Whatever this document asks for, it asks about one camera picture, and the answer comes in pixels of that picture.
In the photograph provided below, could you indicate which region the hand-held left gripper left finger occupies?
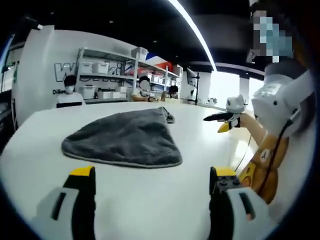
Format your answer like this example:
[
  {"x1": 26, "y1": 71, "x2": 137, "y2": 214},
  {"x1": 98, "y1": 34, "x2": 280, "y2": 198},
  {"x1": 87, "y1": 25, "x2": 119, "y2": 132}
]
[{"x1": 31, "y1": 165, "x2": 97, "y2": 240}]

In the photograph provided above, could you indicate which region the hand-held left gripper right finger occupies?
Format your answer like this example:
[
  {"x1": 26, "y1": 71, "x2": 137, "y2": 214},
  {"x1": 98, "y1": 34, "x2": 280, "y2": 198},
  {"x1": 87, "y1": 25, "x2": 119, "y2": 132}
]
[{"x1": 208, "y1": 165, "x2": 272, "y2": 240}]

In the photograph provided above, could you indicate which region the grey towel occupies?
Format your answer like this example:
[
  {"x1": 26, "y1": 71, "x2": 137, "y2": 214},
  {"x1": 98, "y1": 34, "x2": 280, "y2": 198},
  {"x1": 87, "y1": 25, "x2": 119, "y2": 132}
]
[{"x1": 61, "y1": 106, "x2": 184, "y2": 169}]

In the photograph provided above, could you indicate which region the white grey chest-worn device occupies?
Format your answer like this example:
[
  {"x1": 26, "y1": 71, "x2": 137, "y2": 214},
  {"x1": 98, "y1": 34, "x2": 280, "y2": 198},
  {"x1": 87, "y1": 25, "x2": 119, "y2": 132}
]
[{"x1": 251, "y1": 62, "x2": 316, "y2": 137}]

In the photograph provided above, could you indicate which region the grey metal shelf unit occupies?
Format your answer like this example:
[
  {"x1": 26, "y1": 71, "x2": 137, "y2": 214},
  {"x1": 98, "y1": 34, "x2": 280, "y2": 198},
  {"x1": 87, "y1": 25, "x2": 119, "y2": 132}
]
[
  {"x1": 76, "y1": 47, "x2": 141, "y2": 101},
  {"x1": 138, "y1": 59, "x2": 185, "y2": 93}
]

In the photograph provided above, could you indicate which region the ceiling strip light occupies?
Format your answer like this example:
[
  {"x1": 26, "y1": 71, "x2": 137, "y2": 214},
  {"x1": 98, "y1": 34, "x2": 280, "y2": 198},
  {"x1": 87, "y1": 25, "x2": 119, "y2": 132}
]
[{"x1": 167, "y1": 0, "x2": 216, "y2": 73}]

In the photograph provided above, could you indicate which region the white table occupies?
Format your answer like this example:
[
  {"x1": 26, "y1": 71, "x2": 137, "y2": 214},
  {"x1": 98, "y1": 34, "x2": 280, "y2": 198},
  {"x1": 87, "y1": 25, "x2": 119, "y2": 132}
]
[{"x1": 0, "y1": 101, "x2": 253, "y2": 240}]

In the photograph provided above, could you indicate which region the black laptop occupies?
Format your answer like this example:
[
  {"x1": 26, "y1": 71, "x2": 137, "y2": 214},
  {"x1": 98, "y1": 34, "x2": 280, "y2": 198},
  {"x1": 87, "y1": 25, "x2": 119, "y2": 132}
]
[{"x1": 56, "y1": 101, "x2": 84, "y2": 109}]

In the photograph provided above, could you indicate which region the thin dark cable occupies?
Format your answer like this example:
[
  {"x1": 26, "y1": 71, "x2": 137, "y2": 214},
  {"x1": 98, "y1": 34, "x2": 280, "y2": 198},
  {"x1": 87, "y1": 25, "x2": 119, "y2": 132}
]
[{"x1": 234, "y1": 132, "x2": 253, "y2": 173}]

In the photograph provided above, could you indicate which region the black device cable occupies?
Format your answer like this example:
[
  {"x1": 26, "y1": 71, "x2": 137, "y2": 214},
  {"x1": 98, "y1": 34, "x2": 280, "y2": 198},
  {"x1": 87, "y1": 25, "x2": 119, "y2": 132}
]
[{"x1": 257, "y1": 109, "x2": 301, "y2": 196}]

